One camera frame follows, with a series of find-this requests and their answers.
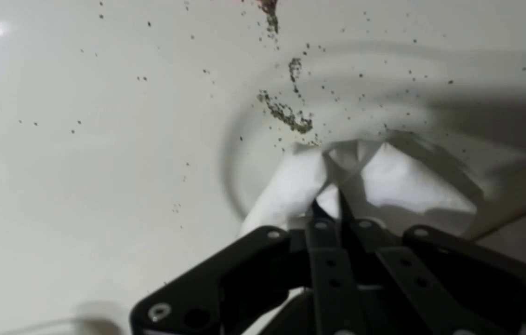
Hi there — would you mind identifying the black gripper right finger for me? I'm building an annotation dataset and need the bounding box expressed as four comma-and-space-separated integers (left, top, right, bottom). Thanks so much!
337, 205, 526, 335

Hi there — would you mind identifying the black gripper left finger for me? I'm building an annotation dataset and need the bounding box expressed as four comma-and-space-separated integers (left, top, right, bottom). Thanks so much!
129, 205, 362, 335

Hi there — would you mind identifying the white napkin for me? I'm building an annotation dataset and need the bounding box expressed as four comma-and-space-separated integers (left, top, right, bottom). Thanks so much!
243, 139, 477, 234

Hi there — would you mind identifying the white washing machine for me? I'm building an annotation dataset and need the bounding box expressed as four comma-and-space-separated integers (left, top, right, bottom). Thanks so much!
0, 0, 526, 335

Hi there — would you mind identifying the dirt pile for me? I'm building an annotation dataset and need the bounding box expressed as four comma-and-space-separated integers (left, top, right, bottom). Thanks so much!
254, 0, 313, 134

